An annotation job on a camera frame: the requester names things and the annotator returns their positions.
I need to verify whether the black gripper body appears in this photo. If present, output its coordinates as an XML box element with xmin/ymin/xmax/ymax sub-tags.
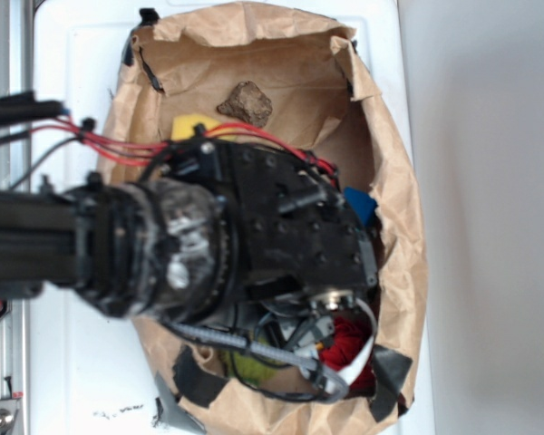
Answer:
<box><xmin>167</xmin><ymin>138</ymin><xmax>378</xmax><ymax>324</ymax></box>

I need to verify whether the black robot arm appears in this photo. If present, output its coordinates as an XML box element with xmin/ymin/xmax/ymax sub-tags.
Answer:
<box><xmin>0</xmin><ymin>137</ymin><xmax>378</xmax><ymax>324</ymax></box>

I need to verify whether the blue rectangular block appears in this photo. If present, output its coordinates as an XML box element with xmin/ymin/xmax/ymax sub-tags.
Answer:
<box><xmin>343</xmin><ymin>187</ymin><xmax>378</xmax><ymax>227</ymax></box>

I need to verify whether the red crumpled cloth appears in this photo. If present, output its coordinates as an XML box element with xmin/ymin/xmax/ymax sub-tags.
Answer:
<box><xmin>319</xmin><ymin>316</ymin><xmax>375</xmax><ymax>393</ymax></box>

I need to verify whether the brown rock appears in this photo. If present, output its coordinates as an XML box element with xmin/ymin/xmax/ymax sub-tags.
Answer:
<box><xmin>217</xmin><ymin>81</ymin><xmax>273</xmax><ymax>128</ymax></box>

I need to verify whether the green plush frog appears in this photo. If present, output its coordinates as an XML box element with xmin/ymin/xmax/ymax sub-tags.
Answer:
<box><xmin>218</xmin><ymin>350</ymin><xmax>278</xmax><ymax>387</ymax></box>

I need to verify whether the yellow sponge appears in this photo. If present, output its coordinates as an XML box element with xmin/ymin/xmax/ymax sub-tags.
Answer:
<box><xmin>170</xmin><ymin>114</ymin><xmax>238</xmax><ymax>141</ymax></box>

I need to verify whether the brown paper bag tray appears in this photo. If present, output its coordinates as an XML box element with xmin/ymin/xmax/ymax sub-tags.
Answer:
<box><xmin>104</xmin><ymin>2</ymin><xmax>428</xmax><ymax>434</ymax></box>

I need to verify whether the white ribbon cable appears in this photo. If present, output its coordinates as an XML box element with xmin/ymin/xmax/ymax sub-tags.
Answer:
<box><xmin>330</xmin><ymin>296</ymin><xmax>380</xmax><ymax>382</ymax></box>

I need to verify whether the grey braided cable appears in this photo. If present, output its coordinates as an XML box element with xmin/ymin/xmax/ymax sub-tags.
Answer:
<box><xmin>162</xmin><ymin>316</ymin><xmax>350</xmax><ymax>404</ymax></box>

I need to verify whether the red wire bundle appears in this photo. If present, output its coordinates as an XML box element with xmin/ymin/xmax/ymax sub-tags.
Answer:
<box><xmin>29</xmin><ymin>115</ymin><xmax>341</xmax><ymax>182</ymax></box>

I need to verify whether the aluminium frame rail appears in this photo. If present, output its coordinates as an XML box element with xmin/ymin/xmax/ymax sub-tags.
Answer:
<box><xmin>0</xmin><ymin>1</ymin><xmax>32</xmax><ymax>434</ymax></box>

